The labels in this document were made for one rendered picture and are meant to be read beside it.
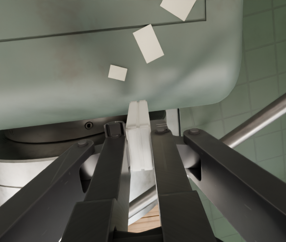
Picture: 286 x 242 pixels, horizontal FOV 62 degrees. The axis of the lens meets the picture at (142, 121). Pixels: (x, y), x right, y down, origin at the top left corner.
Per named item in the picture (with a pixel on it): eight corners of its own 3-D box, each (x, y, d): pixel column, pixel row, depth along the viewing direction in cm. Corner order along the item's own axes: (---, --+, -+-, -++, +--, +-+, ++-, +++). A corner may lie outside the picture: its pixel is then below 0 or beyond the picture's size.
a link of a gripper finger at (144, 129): (137, 127, 14) (150, 125, 14) (138, 100, 21) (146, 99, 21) (143, 171, 15) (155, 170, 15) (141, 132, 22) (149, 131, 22)
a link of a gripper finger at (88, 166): (129, 176, 13) (76, 181, 13) (131, 140, 18) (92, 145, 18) (126, 151, 13) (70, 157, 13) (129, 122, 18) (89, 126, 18)
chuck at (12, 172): (9, 109, 54) (-94, 183, 24) (145, 90, 59) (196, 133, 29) (14, 123, 55) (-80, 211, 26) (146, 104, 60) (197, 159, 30)
